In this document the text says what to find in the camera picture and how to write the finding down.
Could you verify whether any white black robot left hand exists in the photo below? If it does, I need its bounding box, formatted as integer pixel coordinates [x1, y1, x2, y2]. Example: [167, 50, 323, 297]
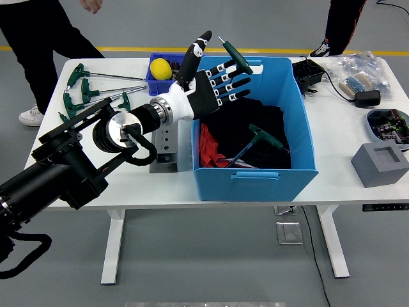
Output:
[168, 31, 252, 122]

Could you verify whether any person's left hand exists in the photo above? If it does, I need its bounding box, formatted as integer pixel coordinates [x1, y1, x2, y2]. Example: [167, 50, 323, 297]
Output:
[79, 0, 104, 15]

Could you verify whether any large green T-handle wrench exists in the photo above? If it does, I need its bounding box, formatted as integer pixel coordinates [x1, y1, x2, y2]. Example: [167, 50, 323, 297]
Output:
[225, 123, 291, 168]

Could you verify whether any grey metal tool rack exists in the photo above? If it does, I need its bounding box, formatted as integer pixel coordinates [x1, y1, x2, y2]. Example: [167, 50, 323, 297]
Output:
[150, 123, 178, 174]

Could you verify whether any large blue folding box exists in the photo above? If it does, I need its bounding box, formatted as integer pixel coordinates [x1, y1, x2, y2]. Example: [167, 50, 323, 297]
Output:
[190, 56, 320, 202]

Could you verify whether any small blue plastic bin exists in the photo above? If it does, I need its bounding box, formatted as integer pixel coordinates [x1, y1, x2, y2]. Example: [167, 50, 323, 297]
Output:
[145, 52, 205, 97]

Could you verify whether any yellow lemon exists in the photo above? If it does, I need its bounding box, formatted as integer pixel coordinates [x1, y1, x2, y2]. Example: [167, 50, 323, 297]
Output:
[150, 58, 173, 81]

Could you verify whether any red cloth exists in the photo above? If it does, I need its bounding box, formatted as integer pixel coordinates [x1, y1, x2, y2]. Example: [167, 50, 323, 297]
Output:
[199, 123, 228, 168]

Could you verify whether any black cloth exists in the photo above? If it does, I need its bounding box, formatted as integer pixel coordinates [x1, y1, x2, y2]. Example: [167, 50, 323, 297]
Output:
[200, 95, 292, 169]

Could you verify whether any black charger tray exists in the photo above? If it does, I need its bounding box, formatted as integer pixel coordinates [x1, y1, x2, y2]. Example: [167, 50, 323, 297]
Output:
[291, 56, 327, 96]

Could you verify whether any beige resistor strip bundle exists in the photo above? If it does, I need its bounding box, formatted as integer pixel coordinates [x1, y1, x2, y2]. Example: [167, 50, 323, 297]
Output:
[339, 72, 374, 99]

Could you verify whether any person with red-striped legs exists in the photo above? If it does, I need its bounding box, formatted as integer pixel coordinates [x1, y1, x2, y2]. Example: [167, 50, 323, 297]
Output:
[309, 0, 368, 58]

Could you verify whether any clear plastic parts bag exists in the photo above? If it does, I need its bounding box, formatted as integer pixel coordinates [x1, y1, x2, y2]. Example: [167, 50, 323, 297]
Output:
[325, 51, 393, 102]

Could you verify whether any square metal floor plate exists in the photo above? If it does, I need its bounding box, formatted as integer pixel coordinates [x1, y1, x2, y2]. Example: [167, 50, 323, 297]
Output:
[275, 221, 304, 246]

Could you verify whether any black power adapter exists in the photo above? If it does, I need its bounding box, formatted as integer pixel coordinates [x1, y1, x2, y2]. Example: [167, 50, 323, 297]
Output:
[355, 90, 382, 109]

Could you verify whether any pale blue oval tray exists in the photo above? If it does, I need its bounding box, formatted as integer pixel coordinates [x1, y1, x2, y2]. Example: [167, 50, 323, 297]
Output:
[366, 108, 409, 145]

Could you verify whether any white table leg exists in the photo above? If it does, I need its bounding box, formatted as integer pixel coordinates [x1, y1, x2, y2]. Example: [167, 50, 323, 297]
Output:
[316, 205, 350, 279]
[100, 209, 126, 285]

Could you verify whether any grey foam block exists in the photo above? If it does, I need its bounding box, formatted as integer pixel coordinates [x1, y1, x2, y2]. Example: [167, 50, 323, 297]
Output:
[350, 143, 409, 189]

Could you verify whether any electronic parts pile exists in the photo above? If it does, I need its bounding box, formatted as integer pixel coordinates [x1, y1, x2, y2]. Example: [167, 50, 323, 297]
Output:
[369, 109, 409, 144]

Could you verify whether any black table control panel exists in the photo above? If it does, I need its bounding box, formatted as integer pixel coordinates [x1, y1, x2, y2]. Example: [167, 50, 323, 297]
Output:
[362, 203, 409, 212]

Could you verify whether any long-shaft green T-handle wrench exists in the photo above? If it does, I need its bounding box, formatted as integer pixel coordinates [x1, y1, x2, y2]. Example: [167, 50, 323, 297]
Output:
[66, 63, 148, 89]

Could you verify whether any small green T-handle wrench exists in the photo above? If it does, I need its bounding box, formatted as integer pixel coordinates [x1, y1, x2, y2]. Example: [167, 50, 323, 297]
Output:
[110, 91, 131, 112]

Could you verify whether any black adapter cable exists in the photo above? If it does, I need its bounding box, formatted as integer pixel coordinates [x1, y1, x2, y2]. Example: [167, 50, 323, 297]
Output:
[324, 70, 357, 103]

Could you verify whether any thin black floor cable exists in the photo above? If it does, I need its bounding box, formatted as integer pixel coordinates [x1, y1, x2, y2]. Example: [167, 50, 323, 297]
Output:
[376, 0, 409, 16]

